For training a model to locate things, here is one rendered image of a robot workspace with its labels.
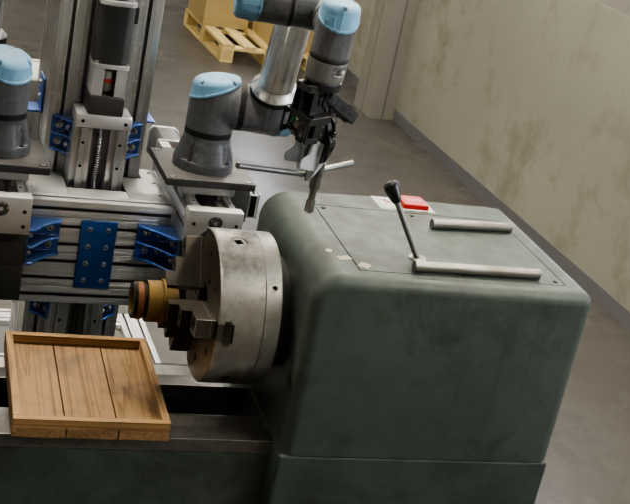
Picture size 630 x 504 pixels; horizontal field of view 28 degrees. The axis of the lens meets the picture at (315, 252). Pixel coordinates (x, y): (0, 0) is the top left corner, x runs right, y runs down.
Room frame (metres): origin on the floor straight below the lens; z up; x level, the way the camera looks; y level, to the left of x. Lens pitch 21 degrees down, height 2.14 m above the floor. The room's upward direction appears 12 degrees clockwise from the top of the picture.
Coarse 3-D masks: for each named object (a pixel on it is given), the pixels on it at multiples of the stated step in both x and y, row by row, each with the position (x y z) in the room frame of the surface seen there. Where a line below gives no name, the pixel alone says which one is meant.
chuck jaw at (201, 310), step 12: (168, 300) 2.26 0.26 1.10; (180, 300) 2.27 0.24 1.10; (192, 300) 2.28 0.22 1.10; (168, 312) 2.24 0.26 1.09; (180, 312) 2.22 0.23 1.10; (192, 312) 2.22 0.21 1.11; (204, 312) 2.23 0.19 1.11; (180, 324) 2.22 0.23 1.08; (192, 324) 2.21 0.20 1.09; (204, 324) 2.19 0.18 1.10; (216, 324) 2.19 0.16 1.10; (228, 324) 2.19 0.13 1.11; (204, 336) 2.19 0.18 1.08; (216, 336) 2.18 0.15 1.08; (228, 336) 2.19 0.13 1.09
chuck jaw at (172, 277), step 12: (192, 240) 2.36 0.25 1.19; (204, 240) 2.37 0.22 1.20; (192, 252) 2.35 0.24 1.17; (204, 252) 2.36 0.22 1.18; (180, 264) 2.33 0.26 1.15; (192, 264) 2.34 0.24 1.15; (204, 264) 2.35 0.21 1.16; (168, 276) 2.31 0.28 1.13; (180, 276) 2.32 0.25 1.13; (192, 276) 2.33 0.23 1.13; (204, 276) 2.34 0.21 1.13; (180, 288) 2.33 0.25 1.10; (192, 288) 2.33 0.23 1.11; (204, 288) 2.35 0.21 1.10
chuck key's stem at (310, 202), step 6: (324, 168) 2.38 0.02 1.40; (318, 174) 2.37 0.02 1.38; (312, 180) 2.38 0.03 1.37; (318, 180) 2.38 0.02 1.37; (312, 186) 2.38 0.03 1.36; (318, 186) 2.38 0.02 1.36; (312, 192) 2.38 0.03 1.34; (312, 198) 2.38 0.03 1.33; (306, 204) 2.39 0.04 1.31; (312, 204) 2.39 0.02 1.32; (306, 210) 2.39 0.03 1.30; (312, 210) 2.39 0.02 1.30
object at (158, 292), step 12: (132, 288) 2.29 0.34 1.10; (144, 288) 2.26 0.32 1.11; (156, 288) 2.27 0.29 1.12; (168, 288) 2.29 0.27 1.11; (132, 300) 2.30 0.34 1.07; (144, 300) 2.25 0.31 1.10; (156, 300) 2.25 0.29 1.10; (132, 312) 2.24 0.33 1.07; (144, 312) 2.25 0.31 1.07; (156, 312) 2.25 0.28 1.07
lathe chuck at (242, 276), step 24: (216, 240) 2.30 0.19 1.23; (216, 264) 2.27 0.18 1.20; (240, 264) 2.25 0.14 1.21; (264, 264) 2.27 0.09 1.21; (216, 288) 2.25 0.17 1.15; (240, 288) 2.22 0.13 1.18; (264, 288) 2.23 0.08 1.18; (216, 312) 2.21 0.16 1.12; (240, 312) 2.20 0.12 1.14; (264, 312) 2.21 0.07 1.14; (240, 336) 2.19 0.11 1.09; (192, 360) 2.32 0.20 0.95; (216, 360) 2.18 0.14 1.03; (240, 360) 2.20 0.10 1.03
